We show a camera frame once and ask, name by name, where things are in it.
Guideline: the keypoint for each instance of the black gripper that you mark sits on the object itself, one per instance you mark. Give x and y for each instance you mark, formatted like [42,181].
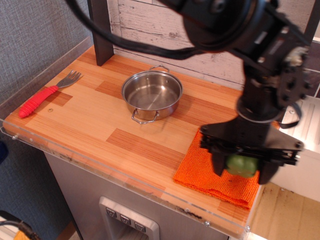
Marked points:
[250,136]

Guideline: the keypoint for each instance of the orange knitted cloth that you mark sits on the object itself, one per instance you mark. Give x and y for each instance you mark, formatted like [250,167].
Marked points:
[196,172]

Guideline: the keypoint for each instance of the small steel pot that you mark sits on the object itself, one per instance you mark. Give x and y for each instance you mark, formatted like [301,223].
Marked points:
[152,95]

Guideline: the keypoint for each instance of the dark vertical post right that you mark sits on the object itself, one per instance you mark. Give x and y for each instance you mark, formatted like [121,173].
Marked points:
[313,22]

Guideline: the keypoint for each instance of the fork with red handle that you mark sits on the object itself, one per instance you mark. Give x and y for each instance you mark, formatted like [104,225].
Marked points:
[36,100]

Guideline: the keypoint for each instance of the white toy sink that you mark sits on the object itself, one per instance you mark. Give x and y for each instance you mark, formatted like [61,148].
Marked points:
[304,177]

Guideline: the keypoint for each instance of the clear acrylic table guard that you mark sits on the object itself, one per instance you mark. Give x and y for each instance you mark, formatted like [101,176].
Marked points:
[141,157]

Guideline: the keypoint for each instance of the grey toy fridge cabinet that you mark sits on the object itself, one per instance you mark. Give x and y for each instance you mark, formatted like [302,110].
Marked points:
[105,210]

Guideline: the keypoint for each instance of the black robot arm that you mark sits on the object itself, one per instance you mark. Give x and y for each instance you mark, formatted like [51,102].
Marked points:
[273,51]

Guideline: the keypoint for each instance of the green toy bell pepper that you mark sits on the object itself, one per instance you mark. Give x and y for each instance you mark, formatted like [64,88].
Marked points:
[242,166]

